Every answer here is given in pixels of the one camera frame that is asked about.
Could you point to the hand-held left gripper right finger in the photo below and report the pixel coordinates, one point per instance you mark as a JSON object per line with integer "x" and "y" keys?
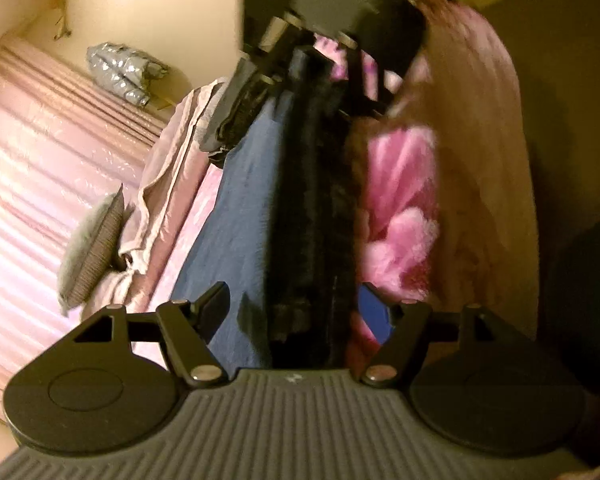
{"x": 375, "y": 312}

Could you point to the peach cloth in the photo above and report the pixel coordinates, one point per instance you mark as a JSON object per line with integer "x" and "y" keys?
{"x": 480, "y": 160}

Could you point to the grey pillow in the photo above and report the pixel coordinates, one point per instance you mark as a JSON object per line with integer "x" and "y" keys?
{"x": 92, "y": 250}

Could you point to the pink flower blanket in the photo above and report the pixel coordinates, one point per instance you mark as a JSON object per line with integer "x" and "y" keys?
{"x": 405, "y": 210}

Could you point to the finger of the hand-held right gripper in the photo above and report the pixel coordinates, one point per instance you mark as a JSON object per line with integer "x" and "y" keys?
{"x": 230, "y": 105}
{"x": 362, "y": 85}

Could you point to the pink rose bedsheet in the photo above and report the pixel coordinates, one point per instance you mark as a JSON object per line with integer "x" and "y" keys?
{"x": 180, "y": 240}

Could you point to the black garment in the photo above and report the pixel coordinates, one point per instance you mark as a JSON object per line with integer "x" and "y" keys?
{"x": 315, "y": 210}

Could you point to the blue jeans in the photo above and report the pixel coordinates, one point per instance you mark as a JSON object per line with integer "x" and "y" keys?
{"x": 230, "y": 240}

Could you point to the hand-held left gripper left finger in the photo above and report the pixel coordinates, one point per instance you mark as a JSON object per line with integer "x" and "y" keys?
{"x": 215, "y": 305}

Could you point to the pale pink quilt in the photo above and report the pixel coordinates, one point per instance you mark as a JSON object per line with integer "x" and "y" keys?
{"x": 170, "y": 160}

